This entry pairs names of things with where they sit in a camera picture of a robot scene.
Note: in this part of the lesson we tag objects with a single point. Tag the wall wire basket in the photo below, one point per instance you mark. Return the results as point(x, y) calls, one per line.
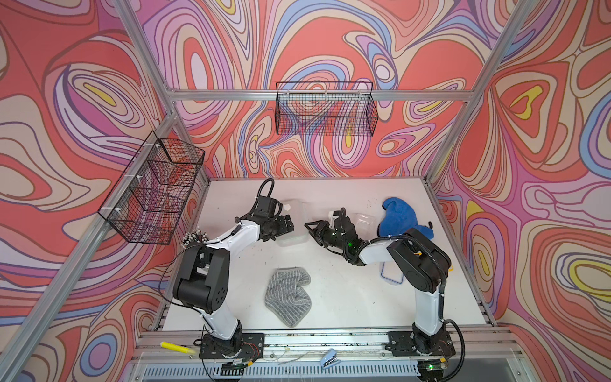
point(325, 108)
point(147, 203)

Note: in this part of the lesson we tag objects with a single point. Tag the cup of pens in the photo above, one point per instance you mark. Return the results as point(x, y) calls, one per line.
point(193, 238)

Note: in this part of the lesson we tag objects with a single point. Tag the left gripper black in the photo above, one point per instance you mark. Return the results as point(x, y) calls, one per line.
point(281, 220)

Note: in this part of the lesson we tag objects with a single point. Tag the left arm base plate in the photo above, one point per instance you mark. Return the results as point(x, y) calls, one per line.
point(248, 347)

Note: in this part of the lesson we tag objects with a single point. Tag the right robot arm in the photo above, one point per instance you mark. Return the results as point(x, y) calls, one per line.
point(425, 266)

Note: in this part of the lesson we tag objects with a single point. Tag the large clear lunch box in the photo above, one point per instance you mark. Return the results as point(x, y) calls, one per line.
point(297, 211)

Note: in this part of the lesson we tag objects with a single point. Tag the back wall wire basket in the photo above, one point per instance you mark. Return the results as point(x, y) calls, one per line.
point(325, 108)

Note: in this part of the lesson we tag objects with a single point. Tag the yellow highlighter marker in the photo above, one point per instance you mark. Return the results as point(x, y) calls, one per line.
point(177, 348)

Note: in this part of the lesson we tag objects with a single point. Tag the small blue-rimmed lunch box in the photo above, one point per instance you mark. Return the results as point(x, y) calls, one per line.
point(390, 273)

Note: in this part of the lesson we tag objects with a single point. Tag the small clear box base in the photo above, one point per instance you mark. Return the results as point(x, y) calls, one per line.
point(365, 225)

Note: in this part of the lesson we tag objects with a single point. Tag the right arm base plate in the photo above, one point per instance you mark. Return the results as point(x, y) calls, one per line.
point(418, 344)

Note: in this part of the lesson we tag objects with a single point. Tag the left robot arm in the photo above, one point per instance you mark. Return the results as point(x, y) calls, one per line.
point(202, 282)

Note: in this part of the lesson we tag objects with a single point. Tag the left wall wire basket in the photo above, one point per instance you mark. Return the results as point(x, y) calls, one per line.
point(147, 203)

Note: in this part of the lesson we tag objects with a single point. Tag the blue microfiber cloth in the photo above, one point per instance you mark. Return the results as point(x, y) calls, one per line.
point(400, 218)

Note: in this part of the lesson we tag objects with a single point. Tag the grey striped cloth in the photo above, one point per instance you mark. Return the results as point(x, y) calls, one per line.
point(286, 296)

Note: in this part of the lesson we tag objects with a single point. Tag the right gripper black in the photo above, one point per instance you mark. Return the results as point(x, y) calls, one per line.
point(318, 231)

